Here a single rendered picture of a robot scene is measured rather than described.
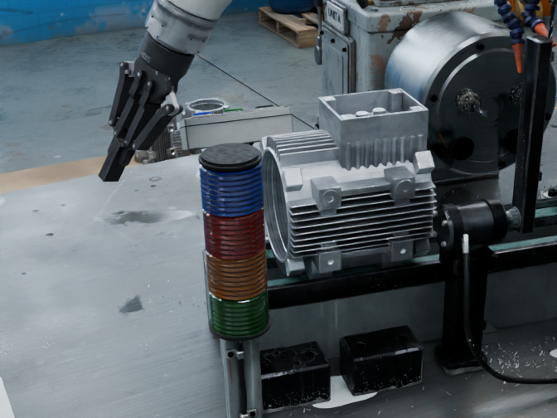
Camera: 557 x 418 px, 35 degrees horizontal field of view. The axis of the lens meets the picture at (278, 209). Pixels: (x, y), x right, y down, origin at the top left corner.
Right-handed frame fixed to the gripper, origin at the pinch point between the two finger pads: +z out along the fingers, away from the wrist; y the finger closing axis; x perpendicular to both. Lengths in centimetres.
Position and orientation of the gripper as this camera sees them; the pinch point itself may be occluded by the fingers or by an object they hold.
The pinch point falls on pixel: (117, 159)
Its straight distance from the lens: 133.6
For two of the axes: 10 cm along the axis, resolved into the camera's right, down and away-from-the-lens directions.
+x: 6.2, -0.4, 7.8
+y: 6.4, 6.0, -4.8
